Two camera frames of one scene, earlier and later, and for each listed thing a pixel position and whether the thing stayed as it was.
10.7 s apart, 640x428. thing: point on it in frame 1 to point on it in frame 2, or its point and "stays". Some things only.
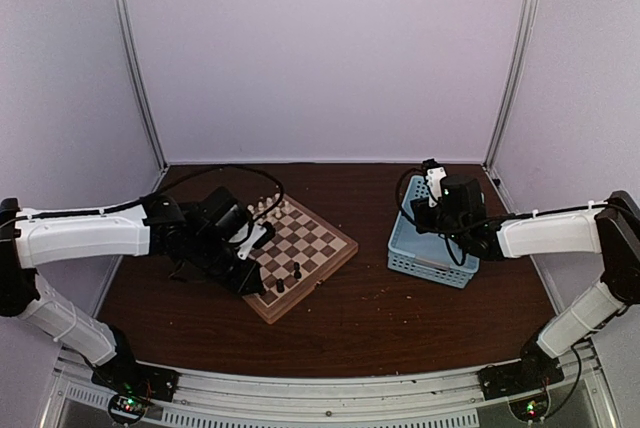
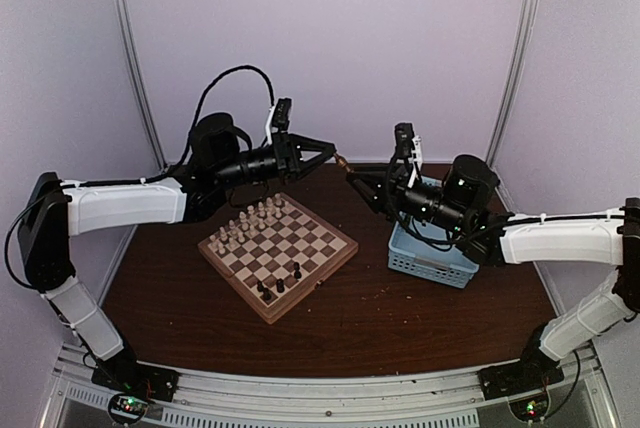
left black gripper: (250, 272) to (291, 144)
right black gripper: (420, 211) to (392, 187)
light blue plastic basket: (426, 255) stays
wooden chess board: (303, 252) stays
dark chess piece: (297, 272) stays
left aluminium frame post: (160, 157) stays
